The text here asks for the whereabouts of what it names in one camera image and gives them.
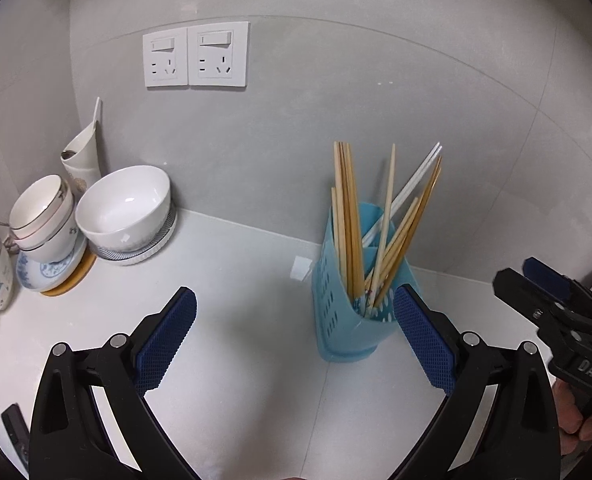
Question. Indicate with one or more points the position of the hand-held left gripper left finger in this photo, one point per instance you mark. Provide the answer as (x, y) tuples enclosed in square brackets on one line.
[(168, 340)]

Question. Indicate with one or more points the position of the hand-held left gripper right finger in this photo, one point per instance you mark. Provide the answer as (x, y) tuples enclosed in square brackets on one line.
[(423, 340)]

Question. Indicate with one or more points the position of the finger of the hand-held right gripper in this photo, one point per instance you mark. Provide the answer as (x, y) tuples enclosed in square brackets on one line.
[(550, 277), (523, 297)]

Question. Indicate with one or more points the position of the blue plastic utensil holder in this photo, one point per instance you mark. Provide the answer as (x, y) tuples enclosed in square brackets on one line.
[(336, 310)]

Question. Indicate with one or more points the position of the thin plain wooden chopstick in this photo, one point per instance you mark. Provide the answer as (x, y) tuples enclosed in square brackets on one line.
[(388, 195), (400, 230)]

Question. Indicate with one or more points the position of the wooden chopstick blue dotted band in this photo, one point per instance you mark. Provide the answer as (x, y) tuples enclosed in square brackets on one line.
[(348, 210), (355, 220)]

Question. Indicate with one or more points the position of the dark wooden chopstick floral band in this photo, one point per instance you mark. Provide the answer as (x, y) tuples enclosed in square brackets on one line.
[(423, 187), (428, 195)]

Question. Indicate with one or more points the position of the person's right hand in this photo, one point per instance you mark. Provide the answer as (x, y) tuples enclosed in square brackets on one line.
[(570, 425)]

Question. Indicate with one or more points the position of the white ribbed plate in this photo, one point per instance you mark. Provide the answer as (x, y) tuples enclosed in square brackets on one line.
[(151, 250)]

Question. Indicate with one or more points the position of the round wooden coaster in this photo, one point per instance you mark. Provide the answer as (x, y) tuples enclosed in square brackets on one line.
[(78, 277)]

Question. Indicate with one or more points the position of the large white bowl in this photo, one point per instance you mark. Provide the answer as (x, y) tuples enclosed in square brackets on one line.
[(123, 215)]

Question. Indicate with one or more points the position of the blue patterned white plate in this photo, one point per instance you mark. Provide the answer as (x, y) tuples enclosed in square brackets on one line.
[(51, 275)]

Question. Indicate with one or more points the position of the white plastic chopstick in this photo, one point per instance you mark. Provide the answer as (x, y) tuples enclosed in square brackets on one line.
[(415, 181), (410, 180)]

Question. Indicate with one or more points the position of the black handheld device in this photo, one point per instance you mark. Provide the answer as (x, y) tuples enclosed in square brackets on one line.
[(16, 432)]

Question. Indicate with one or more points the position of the white folded paper cup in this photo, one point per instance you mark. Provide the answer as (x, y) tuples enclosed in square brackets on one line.
[(83, 160)]

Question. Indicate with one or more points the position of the white wall socket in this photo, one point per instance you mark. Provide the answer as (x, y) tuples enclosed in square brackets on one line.
[(166, 57), (218, 52)]

